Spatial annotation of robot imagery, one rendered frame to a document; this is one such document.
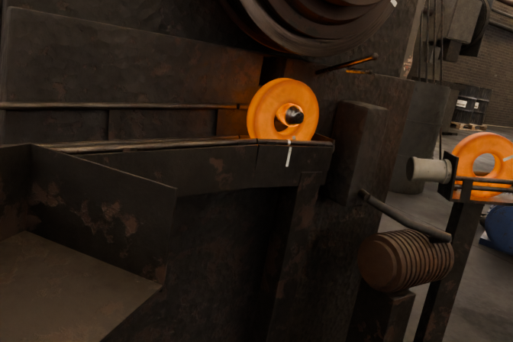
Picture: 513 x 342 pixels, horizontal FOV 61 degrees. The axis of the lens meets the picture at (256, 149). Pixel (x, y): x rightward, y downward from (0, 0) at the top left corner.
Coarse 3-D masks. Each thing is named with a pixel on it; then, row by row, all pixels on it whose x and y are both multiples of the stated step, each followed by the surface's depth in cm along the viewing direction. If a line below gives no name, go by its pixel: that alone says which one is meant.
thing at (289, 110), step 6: (282, 108) 84; (288, 108) 83; (294, 108) 83; (300, 108) 84; (276, 114) 85; (282, 114) 84; (288, 114) 83; (294, 114) 82; (300, 114) 83; (276, 120) 86; (282, 120) 84; (288, 120) 83; (294, 120) 82; (300, 120) 83; (294, 126) 85
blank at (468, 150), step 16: (464, 144) 101; (480, 144) 101; (496, 144) 101; (512, 144) 101; (464, 160) 102; (496, 160) 104; (512, 160) 101; (480, 176) 105; (496, 176) 102; (512, 176) 102; (480, 192) 103; (496, 192) 103
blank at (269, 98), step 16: (272, 80) 84; (288, 80) 83; (256, 96) 83; (272, 96) 82; (288, 96) 84; (304, 96) 86; (256, 112) 81; (272, 112) 83; (304, 112) 87; (256, 128) 82; (272, 128) 84; (288, 128) 89; (304, 128) 88; (256, 144) 85
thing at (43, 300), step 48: (0, 192) 49; (48, 192) 51; (96, 192) 48; (144, 192) 46; (0, 240) 50; (48, 240) 52; (96, 240) 49; (144, 240) 47; (0, 288) 43; (48, 288) 44; (96, 288) 45; (144, 288) 46; (0, 336) 37; (48, 336) 38; (96, 336) 38
